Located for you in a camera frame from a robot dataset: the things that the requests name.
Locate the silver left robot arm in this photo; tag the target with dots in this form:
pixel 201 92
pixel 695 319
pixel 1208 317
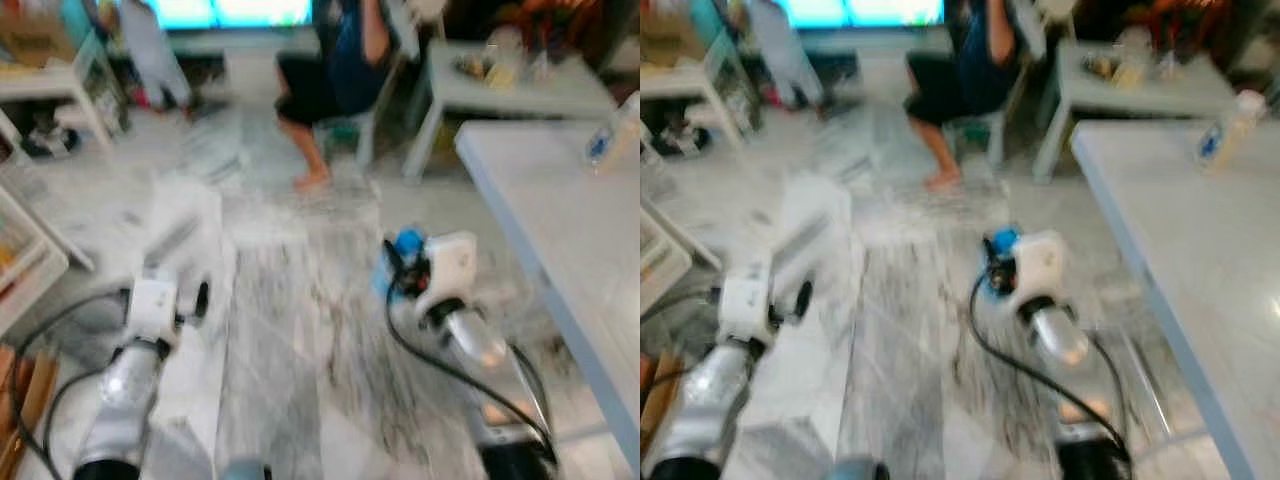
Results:
pixel 710 385
pixel 125 385

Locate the pale blue plastic stool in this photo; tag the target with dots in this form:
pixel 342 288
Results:
pixel 345 125
pixel 975 125

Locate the brown cardboard sheet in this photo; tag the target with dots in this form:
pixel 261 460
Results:
pixel 660 390
pixel 35 390

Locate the large white marble table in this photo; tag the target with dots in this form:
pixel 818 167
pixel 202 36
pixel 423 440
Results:
pixel 1200 260
pixel 560 250

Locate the seated person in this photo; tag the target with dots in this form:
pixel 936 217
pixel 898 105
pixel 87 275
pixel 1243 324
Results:
pixel 975 70
pixel 345 70

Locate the white low coffee table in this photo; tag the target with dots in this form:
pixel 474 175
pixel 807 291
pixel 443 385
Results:
pixel 520 90
pixel 1140 90

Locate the pale jar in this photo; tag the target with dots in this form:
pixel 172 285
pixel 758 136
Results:
pixel 1135 55
pixel 505 55

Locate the clear bottle blue label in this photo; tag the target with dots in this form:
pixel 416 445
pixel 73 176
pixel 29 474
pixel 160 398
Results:
pixel 605 140
pixel 1225 130

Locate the white tv stand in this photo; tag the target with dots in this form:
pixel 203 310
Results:
pixel 250 45
pixel 880 42

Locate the pale grey hanging cloth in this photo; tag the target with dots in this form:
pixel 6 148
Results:
pixel 155 55
pixel 785 55

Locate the white side table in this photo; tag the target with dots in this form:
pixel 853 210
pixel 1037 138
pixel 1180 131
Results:
pixel 690 78
pixel 60 80

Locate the flat screen television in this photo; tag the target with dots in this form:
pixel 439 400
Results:
pixel 230 10
pixel 865 10

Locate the teal bag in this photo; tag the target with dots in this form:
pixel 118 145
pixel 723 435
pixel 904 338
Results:
pixel 705 20
pixel 75 20

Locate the brown cardboard box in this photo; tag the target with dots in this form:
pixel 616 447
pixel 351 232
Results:
pixel 35 40
pixel 665 35

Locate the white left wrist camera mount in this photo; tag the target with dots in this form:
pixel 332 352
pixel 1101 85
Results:
pixel 152 305
pixel 745 300

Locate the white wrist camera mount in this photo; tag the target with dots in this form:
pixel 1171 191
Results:
pixel 450 262
pixel 745 300
pixel 1040 260
pixel 152 305

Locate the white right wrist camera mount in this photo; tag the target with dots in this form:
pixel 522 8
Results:
pixel 450 262
pixel 1040 260

